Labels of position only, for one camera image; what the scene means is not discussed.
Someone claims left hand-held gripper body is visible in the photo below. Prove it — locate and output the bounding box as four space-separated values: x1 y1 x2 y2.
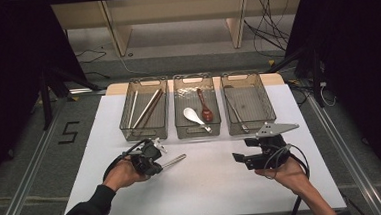
128 136 170 178

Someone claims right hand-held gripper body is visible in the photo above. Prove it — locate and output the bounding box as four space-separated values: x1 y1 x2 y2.
243 120 303 172

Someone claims metal knife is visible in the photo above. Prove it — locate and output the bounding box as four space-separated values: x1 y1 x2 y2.
160 153 188 171

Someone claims metal fork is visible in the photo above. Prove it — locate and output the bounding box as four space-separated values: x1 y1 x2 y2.
225 89 250 135

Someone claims smoky clear plastic bin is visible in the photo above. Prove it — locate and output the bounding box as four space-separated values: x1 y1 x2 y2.
116 75 172 144
219 68 278 137
170 71 223 140

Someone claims brown wooden spoon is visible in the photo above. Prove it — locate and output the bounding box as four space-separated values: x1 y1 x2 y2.
195 86 214 124

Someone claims white chopstick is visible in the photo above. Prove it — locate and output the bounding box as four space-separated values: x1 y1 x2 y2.
125 90 142 129
129 88 163 130

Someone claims white ceramic spoon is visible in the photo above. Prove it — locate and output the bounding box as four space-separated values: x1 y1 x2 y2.
182 105 214 136

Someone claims person's right hand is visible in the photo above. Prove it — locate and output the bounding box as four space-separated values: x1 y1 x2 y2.
254 154 310 197

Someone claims person's left hand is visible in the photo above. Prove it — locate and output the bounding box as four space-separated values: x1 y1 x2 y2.
100 154 152 194

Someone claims white table cover board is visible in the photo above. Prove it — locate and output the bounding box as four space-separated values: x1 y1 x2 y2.
54 79 348 215

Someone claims black metal stand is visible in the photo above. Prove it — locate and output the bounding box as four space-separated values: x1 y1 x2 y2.
264 38 328 112
37 64 104 131

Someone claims white power adapter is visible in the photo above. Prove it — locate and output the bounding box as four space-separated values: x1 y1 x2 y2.
317 79 339 109

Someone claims black curtain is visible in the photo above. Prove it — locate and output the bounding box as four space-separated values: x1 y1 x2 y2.
281 0 381 199
0 0 95 192

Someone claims wooden shelf unit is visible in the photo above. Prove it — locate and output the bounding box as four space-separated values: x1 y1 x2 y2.
51 0 309 62

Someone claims left hand-held gripper cable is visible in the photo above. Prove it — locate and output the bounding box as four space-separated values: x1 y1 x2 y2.
99 138 151 182

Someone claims hand-held gripper cable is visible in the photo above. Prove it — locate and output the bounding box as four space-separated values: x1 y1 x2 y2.
99 138 151 182
260 142 314 215

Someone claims right hand-held gripper cable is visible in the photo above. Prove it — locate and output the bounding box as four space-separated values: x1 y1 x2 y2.
260 142 314 215

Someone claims short aluminium floor rail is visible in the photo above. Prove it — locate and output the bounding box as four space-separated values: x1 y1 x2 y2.
67 87 109 98

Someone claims white floor cable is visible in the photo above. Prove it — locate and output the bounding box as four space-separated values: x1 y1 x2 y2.
118 53 152 79

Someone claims black floor cable bundle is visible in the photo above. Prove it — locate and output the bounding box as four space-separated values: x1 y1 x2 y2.
241 0 299 61

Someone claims thin black floor cable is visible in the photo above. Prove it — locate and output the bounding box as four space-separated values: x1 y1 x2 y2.
75 46 109 65

